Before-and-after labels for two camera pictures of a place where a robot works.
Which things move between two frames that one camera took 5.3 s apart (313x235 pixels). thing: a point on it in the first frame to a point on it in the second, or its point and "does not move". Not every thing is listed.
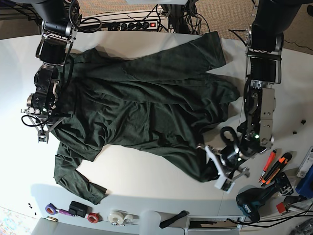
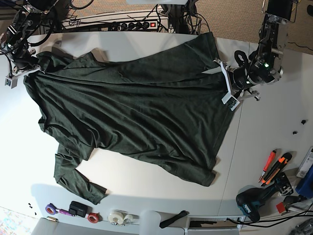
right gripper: x=229 y=174 to x=237 y=81
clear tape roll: x=117 y=216 does not move
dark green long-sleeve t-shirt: x=162 y=100 does not move
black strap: x=173 y=219 does not move
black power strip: x=129 y=26 does not move
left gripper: x=46 y=132 to x=24 y=64
